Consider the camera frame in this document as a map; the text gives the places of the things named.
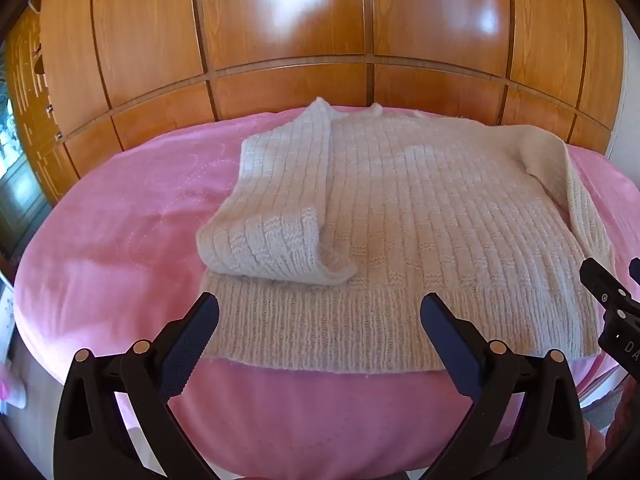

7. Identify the pink blanket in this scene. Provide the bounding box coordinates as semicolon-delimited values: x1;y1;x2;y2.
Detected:
12;105;640;480

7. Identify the cream knitted sweater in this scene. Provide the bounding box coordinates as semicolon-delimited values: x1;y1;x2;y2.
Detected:
196;97;616;376

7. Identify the wooden framed glass door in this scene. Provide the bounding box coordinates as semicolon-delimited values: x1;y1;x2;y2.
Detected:
0;35;51;261

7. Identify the wooden wardrobe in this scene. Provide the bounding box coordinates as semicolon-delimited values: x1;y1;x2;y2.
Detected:
10;0;626;181

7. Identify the white object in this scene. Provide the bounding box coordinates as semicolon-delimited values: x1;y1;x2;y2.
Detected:
0;280;21;361

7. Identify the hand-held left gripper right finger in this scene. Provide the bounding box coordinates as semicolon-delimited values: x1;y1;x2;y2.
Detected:
420;292;588;480

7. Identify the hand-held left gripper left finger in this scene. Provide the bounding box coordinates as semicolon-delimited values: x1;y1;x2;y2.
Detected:
52;291;221;480

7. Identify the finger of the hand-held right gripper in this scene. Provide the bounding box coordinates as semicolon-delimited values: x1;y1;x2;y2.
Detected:
580;257;632;311

